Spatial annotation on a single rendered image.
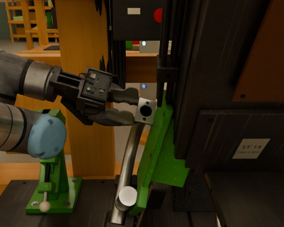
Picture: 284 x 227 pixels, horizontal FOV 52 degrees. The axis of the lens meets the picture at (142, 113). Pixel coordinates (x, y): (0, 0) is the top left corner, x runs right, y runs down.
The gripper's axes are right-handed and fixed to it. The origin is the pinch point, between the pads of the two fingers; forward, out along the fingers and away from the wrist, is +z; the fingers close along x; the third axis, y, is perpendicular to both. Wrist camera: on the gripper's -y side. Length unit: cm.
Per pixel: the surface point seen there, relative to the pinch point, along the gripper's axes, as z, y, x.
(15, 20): -351, -792, 540
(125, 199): 0.4, -0.1, -18.7
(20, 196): -25.0, -37.0, -20.6
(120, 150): 21, -227, 53
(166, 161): 5.8, 5.6, -10.8
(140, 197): 2.8, 2.4, -17.9
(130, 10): -8.6, 3.2, 23.7
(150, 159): 2.5, 6.5, -11.4
